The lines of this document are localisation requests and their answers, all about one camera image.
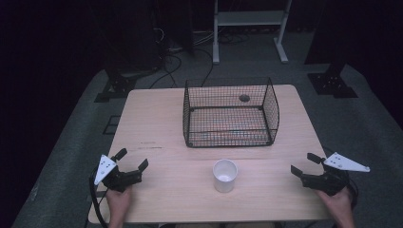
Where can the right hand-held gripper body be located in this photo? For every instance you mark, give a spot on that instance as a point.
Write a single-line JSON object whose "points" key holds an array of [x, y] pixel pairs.
{"points": [[329, 182]]}

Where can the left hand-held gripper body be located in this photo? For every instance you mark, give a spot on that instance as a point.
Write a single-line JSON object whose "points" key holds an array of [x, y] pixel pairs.
{"points": [[122, 180]]}

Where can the white cup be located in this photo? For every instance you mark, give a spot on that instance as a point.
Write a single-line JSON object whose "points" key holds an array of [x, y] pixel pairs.
{"points": [[225, 175]]}

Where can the person's left hand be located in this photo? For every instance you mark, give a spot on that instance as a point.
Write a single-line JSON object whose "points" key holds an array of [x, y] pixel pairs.
{"points": [[118, 205]]}

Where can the person's right hand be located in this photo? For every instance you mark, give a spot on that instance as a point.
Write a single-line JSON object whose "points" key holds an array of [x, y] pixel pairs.
{"points": [[340, 205]]}

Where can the black stand base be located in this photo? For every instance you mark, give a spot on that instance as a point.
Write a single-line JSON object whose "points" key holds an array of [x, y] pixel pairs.
{"points": [[118, 87], [332, 84]]}

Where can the small dark round object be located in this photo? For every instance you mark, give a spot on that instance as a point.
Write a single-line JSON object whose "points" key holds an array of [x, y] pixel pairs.
{"points": [[244, 98]]}

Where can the white metal stand frame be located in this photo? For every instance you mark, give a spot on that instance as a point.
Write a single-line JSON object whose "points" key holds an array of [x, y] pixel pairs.
{"points": [[250, 18]]}

